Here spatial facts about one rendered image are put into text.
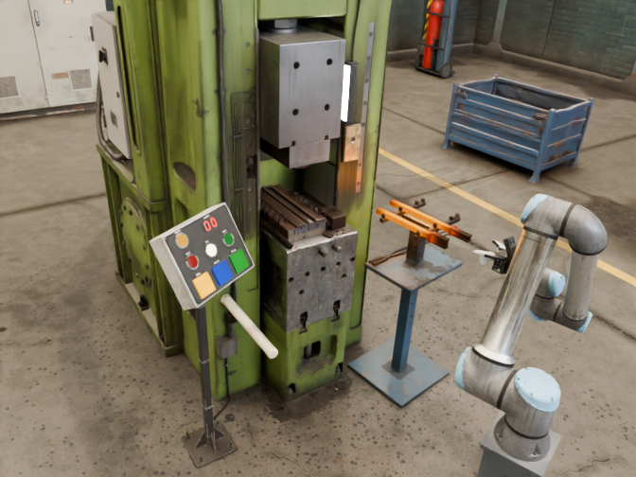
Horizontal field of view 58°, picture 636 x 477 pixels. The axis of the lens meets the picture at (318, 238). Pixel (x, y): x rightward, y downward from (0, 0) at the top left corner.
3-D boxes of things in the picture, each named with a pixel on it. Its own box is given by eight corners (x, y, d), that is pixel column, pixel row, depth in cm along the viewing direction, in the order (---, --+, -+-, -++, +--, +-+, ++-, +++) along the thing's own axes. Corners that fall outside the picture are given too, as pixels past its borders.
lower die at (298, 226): (325, 233, 262) (326, 216, 258) (288, 243, 252) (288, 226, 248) (278, 198, 292) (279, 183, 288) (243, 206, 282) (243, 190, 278)
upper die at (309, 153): (328, 160, 244) (330, 139, 240) (289, 168, 234) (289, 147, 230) (279, 131, 274) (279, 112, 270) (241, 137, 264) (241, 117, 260)
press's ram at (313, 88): (356, 134, 246) (363, 37, 227) (278, 149, 227) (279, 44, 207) (304, 108, 276) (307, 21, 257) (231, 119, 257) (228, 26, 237)
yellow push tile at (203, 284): (216, 289, 208) (207, 271, 207) (202, 299, 203) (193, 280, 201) (213, 290, 210) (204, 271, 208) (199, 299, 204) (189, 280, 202)
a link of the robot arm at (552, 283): (552, 302, 225) (557, 280, 220) (523, 288, 233) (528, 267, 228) (563, 293, 230) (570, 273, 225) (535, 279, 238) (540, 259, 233)
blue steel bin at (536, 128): (578, 166, 599) (598, 98, 564) (535, 183, 554) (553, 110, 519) (484, 133, 678) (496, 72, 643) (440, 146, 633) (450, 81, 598)
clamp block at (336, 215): (346, 226, 268) (347, 214, 265) (331, 231, 264) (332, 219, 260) (331, 216, 276) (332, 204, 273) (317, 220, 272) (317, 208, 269)
